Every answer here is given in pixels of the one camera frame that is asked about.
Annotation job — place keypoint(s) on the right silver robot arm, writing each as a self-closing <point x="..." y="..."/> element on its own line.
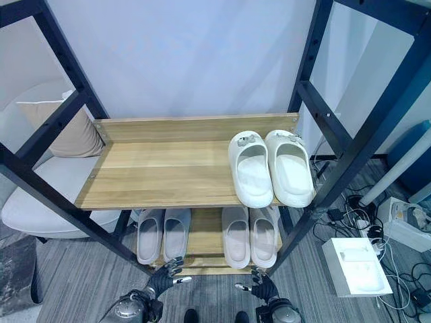
<point x="283" y="311"/>

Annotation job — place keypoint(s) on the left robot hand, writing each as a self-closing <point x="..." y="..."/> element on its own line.
<point x="161" y="281"/>

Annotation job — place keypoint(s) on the right dark robot foot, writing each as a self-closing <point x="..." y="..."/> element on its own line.
<point x="241" y="318"/>

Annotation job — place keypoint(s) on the beige slipper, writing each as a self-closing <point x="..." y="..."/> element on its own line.
<point x="235" y="252"/>
<point x="264" y="250"/>

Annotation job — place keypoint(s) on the white armchair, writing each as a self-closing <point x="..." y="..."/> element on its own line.
<point x="40" y="208"/>

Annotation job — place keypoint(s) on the white square box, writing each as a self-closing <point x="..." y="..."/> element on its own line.
<point x="357" y="269"/>

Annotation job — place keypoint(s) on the dark robot foot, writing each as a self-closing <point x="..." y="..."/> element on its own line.
<point x="241" y="318"/>
<point x="191" y="317"/>

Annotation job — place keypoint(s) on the narrow light wooden shelf board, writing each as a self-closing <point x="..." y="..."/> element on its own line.
<point x="205" y="228"/>

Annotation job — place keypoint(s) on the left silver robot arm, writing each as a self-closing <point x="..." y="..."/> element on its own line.
<point x="128" y="309"/>

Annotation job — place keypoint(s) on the white power strip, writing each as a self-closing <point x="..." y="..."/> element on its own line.
<point x="368" y="232"/>

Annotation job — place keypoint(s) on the white tube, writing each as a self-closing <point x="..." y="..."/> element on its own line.
<point x="380" y="178"/>

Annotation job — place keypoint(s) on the black metal rack frame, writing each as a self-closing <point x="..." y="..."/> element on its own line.
<point x="50" y="191"/>

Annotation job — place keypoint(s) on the left dark robot foot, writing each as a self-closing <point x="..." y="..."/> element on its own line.
<point x="191" y="317"/>

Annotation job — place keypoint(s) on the open white box with clutter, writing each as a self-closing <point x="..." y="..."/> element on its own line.
<point x="409" y="218"/>

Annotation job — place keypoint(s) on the white slipper with grey charm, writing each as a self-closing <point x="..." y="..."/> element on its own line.
<point x="293" y="188"/>
<point x="252" y="190"/>

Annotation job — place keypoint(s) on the beige cushion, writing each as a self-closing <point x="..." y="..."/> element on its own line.
<point x="75" y="134"/>

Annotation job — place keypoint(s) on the pale grey slipper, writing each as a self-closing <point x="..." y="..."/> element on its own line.
<point x="175" y="245"/>
<point x="148" y="249"/>

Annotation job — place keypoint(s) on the black power adapter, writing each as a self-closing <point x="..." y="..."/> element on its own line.
<point x="335" y="215"/>

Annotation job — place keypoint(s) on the wide light wooden shelf board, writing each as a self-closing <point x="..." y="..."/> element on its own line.
<point x="151" y="175"/>

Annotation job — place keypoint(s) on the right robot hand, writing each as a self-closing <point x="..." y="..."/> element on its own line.
<point x="266" y="287"/>

